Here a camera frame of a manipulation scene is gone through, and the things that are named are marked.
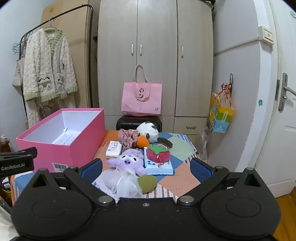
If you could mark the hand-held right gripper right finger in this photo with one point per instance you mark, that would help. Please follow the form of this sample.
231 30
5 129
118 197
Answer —
201 170

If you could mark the black clothes rack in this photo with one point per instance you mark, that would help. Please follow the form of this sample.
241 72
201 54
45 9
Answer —
69 11

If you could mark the small white box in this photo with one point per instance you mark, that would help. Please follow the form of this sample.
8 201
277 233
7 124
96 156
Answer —
113 149

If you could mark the white and brown plush toy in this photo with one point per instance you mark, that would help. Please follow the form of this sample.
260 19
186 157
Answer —
146 132

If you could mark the printed paper sheet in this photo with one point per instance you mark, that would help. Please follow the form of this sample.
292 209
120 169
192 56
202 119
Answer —
66 139

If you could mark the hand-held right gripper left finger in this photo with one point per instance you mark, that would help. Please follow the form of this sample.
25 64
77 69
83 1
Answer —
92 170

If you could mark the light wooden cabinet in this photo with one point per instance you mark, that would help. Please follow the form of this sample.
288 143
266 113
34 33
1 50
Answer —
78 46

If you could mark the white plastic bag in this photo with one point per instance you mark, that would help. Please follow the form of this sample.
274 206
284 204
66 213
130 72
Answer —
204 141

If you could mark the white wall switch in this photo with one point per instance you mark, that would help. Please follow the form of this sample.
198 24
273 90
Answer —
267 34

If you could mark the red strawberry bath pouf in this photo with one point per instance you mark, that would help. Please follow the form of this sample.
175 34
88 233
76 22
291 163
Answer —
159 154

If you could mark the white mesh bath sponge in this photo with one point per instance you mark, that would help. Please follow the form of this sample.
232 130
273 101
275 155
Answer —
120 183

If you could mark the beige canvas tote bag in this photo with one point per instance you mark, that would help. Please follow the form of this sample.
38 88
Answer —
18 74

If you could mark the white fleece robe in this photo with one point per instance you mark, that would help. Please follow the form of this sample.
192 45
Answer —
46 62

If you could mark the pink tote bag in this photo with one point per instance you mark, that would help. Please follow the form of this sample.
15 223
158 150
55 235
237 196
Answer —
141 99

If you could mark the white door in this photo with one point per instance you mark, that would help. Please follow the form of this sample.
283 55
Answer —
277 150

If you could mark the patchwork crochet tablecloth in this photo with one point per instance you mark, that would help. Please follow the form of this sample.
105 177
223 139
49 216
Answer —
178 171

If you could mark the black suitcase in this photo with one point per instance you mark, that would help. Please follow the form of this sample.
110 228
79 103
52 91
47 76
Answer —
124 122

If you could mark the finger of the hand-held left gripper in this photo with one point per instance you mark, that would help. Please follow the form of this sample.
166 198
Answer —
27 151

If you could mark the green oval plush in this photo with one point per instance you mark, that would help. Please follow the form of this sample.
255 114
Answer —
148 183

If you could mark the purple plush toy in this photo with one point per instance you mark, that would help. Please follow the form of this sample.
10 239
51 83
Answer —
127 160

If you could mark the floral fabric scrunchie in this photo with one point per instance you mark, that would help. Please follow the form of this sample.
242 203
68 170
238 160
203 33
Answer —
127 138

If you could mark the light wooden wardrobe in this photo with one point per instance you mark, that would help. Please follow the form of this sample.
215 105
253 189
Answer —
157 34

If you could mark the colourful paper gift bag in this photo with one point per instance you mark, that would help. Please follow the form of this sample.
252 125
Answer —
220 118

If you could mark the pink cardboard box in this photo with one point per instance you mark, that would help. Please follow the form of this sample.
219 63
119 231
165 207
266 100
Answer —
76 148

